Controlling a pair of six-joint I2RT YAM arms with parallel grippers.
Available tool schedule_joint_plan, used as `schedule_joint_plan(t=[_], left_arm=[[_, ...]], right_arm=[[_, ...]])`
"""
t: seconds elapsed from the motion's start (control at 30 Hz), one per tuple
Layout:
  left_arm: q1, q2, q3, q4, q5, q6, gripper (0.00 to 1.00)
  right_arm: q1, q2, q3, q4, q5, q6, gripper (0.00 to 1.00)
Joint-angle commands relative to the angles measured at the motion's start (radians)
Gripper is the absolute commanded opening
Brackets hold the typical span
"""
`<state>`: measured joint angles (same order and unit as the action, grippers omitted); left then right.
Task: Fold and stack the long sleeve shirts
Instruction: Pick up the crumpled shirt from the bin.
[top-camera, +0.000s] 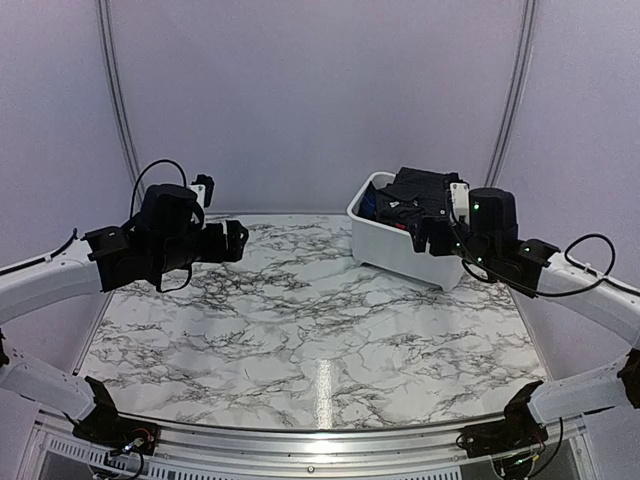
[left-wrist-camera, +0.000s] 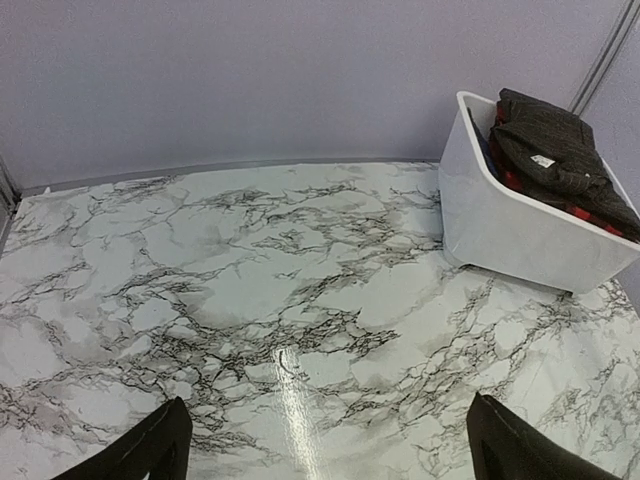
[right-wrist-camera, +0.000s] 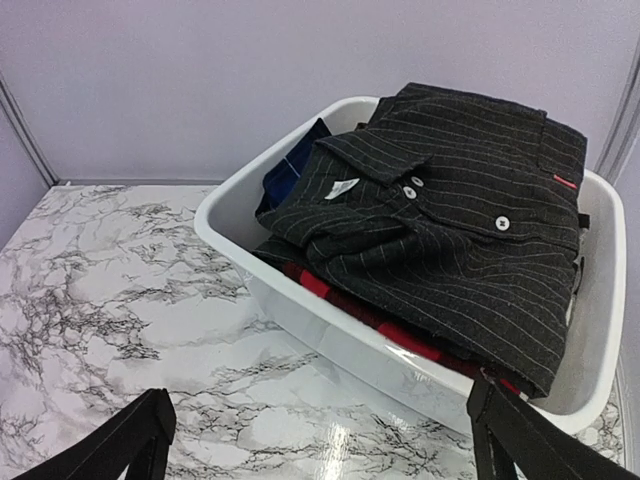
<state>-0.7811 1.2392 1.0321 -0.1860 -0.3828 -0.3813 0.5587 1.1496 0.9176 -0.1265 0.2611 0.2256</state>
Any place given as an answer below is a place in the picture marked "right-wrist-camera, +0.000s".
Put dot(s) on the black pinstriped long sleeve shirt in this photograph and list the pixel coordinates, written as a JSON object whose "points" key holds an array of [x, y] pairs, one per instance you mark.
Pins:
{"points": [[453, 211]]}

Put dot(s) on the aluminium corner post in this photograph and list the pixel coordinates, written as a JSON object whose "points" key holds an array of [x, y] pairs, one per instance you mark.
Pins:
{"points": [[19, 125], [623, 133]]}

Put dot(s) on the right aluminium corner post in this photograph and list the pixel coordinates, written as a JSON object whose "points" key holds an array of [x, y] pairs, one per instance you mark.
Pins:
{"points": [[623, 133]]}

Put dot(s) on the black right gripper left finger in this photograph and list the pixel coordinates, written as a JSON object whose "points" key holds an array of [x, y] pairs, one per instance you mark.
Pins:
{"points": [[133, 444]]}

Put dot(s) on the left aluminium corner post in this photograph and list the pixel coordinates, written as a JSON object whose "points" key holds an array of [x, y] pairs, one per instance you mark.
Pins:
{"points": [[19, 125]]}

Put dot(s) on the blue plaid shirt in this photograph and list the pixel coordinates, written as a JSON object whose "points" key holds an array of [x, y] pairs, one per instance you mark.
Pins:
{"points": [[281, 179]]}

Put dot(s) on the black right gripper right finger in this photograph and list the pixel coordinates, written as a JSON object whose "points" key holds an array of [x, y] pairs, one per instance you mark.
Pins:
{"points": [[509, 436]]}

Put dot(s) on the red black plaid shirt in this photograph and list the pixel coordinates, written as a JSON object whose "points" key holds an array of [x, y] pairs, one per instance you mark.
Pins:
{"points": [[406, 335]]}

